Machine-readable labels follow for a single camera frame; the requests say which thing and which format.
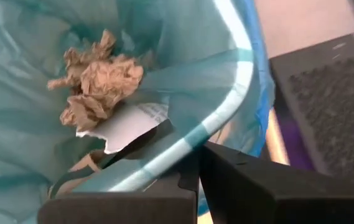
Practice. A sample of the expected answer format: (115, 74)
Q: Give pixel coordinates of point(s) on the tan black packaging scrap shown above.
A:
(81, 166)

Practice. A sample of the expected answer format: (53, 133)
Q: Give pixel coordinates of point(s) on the black perforated computer case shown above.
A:
(335, 109)

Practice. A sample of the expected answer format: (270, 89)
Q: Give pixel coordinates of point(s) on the torn white printed paper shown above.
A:
(127, 127)

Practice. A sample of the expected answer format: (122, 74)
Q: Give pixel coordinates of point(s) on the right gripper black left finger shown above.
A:
(117, 208)

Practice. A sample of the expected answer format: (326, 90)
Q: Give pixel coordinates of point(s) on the brown paper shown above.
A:
(102, 77)

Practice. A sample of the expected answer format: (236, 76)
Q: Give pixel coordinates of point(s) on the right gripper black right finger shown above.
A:
(288, 199)

